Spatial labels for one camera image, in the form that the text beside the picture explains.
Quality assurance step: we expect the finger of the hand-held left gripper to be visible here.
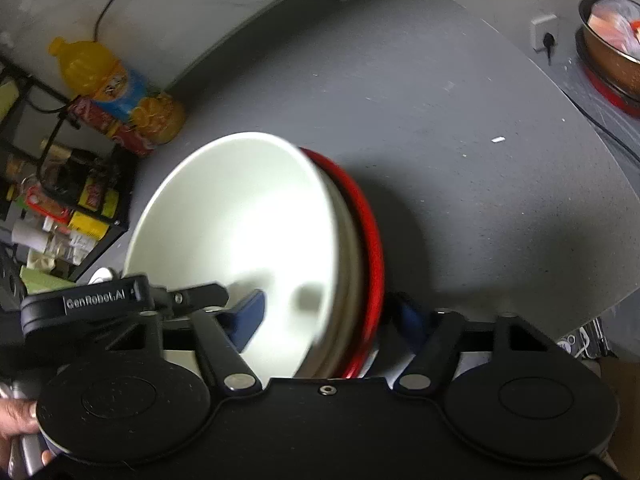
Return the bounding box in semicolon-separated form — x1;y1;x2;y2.
149;283;231;319

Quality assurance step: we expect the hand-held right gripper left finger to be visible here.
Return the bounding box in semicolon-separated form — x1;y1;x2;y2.
105;288;266;394

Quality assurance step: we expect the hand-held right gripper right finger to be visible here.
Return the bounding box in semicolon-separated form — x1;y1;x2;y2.
392;293;551;394

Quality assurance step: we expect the large white bowl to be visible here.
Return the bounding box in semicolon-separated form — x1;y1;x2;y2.
122;132;347;380

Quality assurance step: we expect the red bowl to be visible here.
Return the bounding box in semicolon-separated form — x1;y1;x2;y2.
299;147;386;379

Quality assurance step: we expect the person's left hand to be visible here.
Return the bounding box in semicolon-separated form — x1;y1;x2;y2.
0;399;53;467

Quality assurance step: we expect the green packet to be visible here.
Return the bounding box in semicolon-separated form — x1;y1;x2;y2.
19;265;68;295

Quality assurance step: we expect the yellow labelled packet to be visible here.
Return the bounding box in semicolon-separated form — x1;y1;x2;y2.
69;211;110;240

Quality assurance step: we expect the dark glass bottle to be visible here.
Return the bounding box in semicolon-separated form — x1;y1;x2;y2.
40;141;103;173

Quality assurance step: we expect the red printed can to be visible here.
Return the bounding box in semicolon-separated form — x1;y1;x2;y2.
66;97;157;159

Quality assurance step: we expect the orange juice bottle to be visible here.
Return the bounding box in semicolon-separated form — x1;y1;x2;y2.
48;36;186;145

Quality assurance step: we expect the cardboard box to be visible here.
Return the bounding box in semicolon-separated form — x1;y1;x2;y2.
597;356;640;463

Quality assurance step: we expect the brown pan with food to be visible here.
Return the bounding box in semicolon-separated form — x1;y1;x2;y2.
577;0;640;102

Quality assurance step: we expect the black wire rack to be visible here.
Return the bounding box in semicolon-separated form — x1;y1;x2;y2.
0;54;140;283

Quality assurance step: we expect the black plug with cable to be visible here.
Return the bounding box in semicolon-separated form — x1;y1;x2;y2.
542;32;640;157

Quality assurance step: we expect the white wall socket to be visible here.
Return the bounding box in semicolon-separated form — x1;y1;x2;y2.
530;13;559;54

